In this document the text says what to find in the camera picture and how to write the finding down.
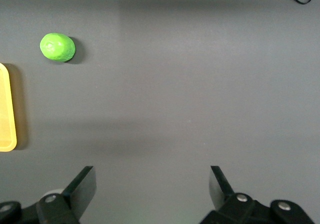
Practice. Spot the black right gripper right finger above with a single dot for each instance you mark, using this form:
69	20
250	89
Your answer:
225	201

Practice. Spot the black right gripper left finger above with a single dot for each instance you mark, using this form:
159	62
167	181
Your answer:
75	196

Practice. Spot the green apple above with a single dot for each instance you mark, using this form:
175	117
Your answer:
57	47

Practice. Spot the yellow plastic tray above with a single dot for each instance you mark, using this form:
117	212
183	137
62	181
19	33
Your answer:
5	113

